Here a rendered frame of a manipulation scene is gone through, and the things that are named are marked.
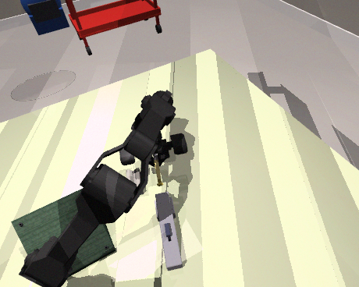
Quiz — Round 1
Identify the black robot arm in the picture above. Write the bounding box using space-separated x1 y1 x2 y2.
19 90 176 287

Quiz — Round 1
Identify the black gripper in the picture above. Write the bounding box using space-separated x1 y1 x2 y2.
119 131 187 167

